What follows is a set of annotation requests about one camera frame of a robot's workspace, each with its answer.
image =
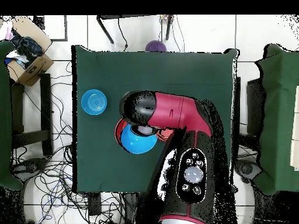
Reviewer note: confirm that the green cloth covered table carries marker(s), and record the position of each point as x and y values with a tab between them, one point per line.
278	116
5	116

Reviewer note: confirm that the black power strip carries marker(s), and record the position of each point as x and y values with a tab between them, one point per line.
94	204

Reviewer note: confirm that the large orange plastic bowl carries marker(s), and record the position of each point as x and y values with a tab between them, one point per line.
118	130

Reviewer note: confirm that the black box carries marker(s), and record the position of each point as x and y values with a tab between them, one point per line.
38	22

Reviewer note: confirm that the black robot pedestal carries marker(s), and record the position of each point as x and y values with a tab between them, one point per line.
130	207

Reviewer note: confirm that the small blue flat-bottomed bowl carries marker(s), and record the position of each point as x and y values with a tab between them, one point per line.
94	102

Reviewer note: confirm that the black bench frame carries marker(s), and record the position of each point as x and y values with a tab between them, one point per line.
45	105

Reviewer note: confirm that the beige board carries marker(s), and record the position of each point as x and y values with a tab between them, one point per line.
295	128

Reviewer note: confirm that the cardboard box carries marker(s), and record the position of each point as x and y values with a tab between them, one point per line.
36	70

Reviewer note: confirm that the dark green tablecloth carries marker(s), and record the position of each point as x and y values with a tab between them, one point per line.
105	70

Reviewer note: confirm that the purple plastic bowl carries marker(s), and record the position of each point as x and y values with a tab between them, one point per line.
156	46

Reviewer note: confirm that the large blue plastic bowl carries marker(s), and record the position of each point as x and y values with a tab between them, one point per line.
137	142

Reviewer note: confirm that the black metal table frame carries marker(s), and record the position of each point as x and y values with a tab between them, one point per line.
168	28

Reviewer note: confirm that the small orange flat-bottomed bowl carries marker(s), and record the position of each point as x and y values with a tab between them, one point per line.
164	134

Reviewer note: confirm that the black stand base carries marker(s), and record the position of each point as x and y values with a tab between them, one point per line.
247	169
30	166

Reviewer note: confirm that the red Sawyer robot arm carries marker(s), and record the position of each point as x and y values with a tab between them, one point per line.
177	112

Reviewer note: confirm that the dark clothes bundle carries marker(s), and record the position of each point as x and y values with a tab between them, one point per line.
29	47

